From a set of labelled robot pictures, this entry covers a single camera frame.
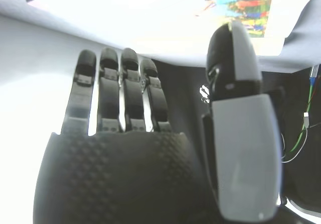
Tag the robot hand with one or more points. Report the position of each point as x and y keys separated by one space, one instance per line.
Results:
x=118 y=178

